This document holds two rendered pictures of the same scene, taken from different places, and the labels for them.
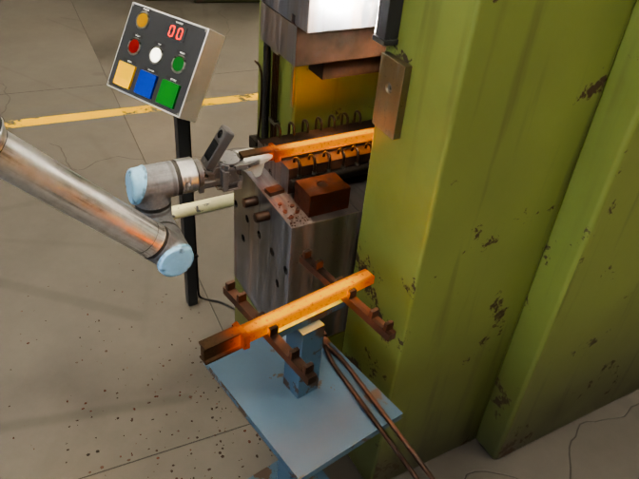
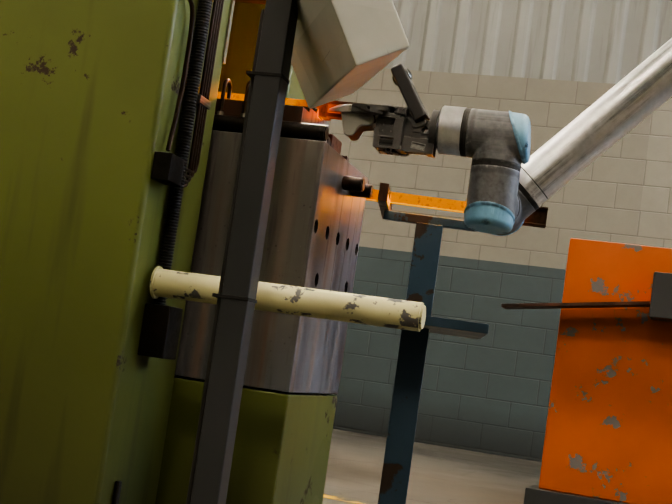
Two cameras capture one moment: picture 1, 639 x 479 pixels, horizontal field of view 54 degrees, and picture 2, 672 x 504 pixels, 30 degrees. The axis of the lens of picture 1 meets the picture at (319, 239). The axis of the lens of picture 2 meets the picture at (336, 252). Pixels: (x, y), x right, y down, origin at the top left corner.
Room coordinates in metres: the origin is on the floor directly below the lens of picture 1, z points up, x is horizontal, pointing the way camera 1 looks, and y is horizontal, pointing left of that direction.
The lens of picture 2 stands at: (3.08, 1.86, 0.53)
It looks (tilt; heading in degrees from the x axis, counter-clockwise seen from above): 5 degrees up; 226
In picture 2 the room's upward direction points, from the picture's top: 8 degrees clockwise
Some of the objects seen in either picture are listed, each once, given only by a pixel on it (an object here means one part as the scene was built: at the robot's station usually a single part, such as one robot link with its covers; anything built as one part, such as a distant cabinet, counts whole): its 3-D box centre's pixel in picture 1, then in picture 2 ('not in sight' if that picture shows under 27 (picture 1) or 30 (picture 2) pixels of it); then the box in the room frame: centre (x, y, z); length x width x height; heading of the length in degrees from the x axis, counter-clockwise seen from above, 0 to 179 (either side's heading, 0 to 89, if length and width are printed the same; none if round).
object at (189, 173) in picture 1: (186, 176); (450, 131); (1.35, 0.35, 0.99); 0.10 x 0.05 x 0.09; 32
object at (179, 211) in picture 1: (202, 206); (286, 299); (1.75, 0.41, 0.62); 0.44 x 0.05 x 0.05; 122
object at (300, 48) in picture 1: (351, 26); not in sight; (1.62, -0.03, 1.32); 0.42 x 0.20 x 0.10; 122
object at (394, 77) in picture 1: (391, 96); not in sight; (1.31, -0.13, 1.27); 0.09 x 0.02 x 0.17; 32
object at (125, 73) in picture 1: (125, 75); not in sight; (1.89, 0.67, 1.01); 0.07 x 0.05 x 0.07; 57
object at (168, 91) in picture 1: (168, 94); not in sight; (1.78, 0.50, 1.01); 0.07 x 0.05 x 0.07; 57
